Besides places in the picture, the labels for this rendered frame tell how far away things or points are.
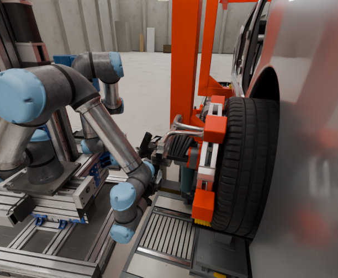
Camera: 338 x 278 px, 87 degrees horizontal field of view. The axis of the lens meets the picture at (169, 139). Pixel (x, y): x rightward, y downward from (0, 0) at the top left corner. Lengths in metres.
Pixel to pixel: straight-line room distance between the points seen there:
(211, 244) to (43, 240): 1.12
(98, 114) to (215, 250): 1.11
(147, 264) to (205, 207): 0.87
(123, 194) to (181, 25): 1.05
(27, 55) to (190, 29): 0.87
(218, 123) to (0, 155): 0.72
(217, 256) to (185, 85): 1.14
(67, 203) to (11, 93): 0.63
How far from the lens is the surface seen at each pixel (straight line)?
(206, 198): 0.71
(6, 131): 0.66
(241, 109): 0.76
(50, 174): 0.99
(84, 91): 0.60
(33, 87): 0.51
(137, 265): 1.47
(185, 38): 1.28
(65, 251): 1.49
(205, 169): 0.70
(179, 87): 1.32
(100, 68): 0.92
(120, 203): 0.56
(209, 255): 1.35
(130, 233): 0.64
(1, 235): 1.80
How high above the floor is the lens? 1.40
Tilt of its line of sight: 29 degrees down
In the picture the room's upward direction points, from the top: 1 degrees clockwise
